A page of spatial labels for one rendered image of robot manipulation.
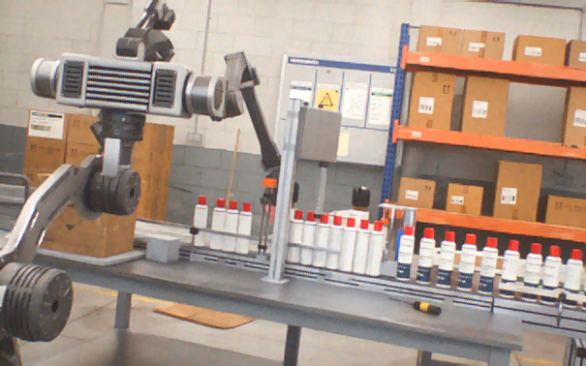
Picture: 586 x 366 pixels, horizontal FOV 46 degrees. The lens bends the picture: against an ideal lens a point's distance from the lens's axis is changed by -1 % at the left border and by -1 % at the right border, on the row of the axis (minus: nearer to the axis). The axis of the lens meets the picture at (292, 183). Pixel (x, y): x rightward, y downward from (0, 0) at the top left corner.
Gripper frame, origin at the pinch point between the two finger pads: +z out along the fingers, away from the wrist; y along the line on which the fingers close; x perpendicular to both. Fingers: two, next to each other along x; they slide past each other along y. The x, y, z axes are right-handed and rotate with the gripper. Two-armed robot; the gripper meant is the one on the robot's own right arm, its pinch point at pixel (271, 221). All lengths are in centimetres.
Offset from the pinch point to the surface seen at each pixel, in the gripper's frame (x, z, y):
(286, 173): 22.2, -20.7, -10.7
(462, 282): 9, 10, -77
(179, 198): -399, 39, 235
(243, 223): 8.5, 1.4, 8.5
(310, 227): 8.9, -1.2, -18.7
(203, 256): 11.5, 16.6, 22.4
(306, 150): 23.2, -30.0, -17.6
